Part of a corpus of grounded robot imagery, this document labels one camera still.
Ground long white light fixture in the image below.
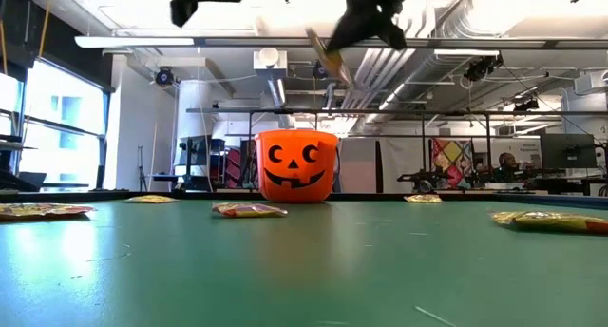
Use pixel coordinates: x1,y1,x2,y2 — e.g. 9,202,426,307
74,34,196,50

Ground orange pumpkin bucket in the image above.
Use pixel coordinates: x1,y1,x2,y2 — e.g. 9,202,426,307
254,129,341,204

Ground yellow Sour Patch candy pack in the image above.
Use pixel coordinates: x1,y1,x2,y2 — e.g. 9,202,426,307
490,210,608,236
211,202,290,219
305,27,353,85
124,195,181,204
0,202,96,222
403,194,444,204

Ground dark laptop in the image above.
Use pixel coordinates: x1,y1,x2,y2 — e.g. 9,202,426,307
16,171,48,191

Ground black desktop monitor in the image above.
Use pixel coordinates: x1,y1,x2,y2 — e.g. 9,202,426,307
540,133,598,170

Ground yellow hanging strap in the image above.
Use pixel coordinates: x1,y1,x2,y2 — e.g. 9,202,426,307
37,0,53,57

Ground black ceiling camera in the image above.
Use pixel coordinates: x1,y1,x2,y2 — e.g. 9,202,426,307
312,59,332,80
155,66,176,87

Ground black metal rack frame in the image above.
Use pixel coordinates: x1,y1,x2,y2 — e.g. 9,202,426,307
184,106,608,190

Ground black table frame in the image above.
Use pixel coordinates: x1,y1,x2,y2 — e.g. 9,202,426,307
0,189,608,204

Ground black tripod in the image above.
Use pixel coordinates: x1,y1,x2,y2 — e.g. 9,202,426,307
136,145,148,193

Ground person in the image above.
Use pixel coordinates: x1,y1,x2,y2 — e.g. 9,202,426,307
496,151,533,176

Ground black ceiling spotlight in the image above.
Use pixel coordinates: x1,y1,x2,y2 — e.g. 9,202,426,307
463,53,504,84
512,97,541,113

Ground colourful poster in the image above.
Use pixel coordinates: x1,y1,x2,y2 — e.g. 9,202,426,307
430,137,474,188

